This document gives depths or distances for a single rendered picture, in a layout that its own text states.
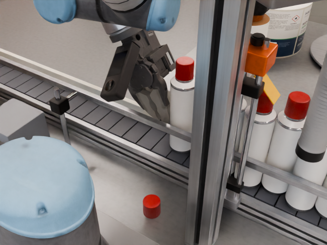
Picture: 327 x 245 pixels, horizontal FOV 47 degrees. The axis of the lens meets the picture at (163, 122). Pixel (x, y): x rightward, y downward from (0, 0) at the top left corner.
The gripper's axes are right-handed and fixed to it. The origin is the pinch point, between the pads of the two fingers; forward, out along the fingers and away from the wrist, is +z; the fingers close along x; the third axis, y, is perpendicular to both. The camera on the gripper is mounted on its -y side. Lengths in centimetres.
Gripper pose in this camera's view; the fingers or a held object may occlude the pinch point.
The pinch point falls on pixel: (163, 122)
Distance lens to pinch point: 77.0
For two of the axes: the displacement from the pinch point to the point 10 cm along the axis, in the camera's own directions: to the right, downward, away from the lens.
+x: -7.3, 0.9, 6.7
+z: 4.2, 8.4, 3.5
